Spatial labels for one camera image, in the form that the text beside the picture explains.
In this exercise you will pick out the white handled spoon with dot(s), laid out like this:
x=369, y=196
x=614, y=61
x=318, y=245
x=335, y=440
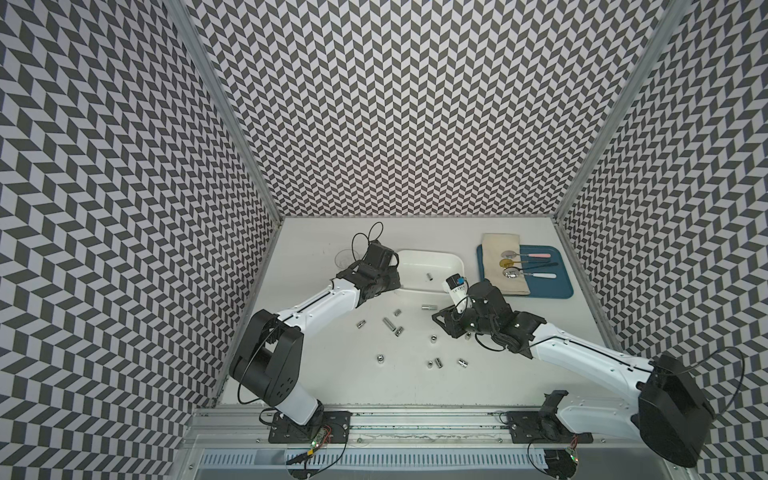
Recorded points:
x=513, y=272

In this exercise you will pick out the blue tray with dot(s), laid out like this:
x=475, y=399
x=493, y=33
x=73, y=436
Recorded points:
x=559, y=287

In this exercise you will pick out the beige cloth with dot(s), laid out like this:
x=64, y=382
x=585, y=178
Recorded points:
x=493, y=246

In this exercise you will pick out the white plastic storage box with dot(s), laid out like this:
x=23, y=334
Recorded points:
x=415, y=264

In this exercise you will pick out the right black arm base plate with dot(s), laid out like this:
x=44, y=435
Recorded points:
x=542, y=425

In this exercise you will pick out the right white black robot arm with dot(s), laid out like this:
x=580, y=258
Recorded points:
x=657, y=401

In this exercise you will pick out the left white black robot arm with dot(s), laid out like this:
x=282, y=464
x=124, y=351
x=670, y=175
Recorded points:
x=268, y=358

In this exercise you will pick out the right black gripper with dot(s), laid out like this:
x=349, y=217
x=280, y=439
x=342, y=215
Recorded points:
x=451, y=318

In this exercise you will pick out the aluminium front rail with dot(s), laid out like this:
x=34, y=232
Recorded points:
x=409, y=427

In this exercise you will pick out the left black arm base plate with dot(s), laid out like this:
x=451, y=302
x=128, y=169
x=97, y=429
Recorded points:
x=283, y=430

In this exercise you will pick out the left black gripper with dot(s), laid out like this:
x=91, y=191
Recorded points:
x=393, y=278

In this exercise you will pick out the gold black handled spoon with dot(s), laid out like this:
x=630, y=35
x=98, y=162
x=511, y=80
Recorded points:
x=510, y=262

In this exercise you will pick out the pink handled spoon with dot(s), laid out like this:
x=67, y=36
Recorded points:
x=512, y=255

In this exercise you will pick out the clear plastic cup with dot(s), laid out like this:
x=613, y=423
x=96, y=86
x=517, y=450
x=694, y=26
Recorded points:
x=345, y=258

